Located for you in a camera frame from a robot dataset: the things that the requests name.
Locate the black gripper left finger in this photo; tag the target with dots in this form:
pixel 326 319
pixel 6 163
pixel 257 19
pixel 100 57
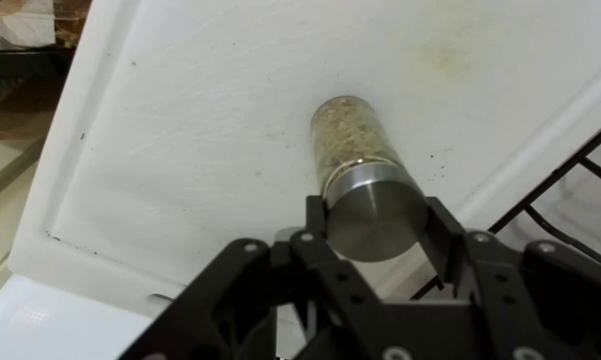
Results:
pixel 246 281

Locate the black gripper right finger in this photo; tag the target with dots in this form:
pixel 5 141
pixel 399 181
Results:
pixel 487 267

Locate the glass salt cellar silver lid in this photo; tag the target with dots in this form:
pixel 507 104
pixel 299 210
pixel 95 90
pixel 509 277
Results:
pixel 373 221

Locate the black stove burner grate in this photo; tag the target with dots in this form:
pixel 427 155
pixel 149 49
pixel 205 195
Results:
pixel 566 160

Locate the white plastic cutting board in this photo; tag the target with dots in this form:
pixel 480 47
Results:
pixel 213 133

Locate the white gas stove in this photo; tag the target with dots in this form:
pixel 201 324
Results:
pixel 47 320

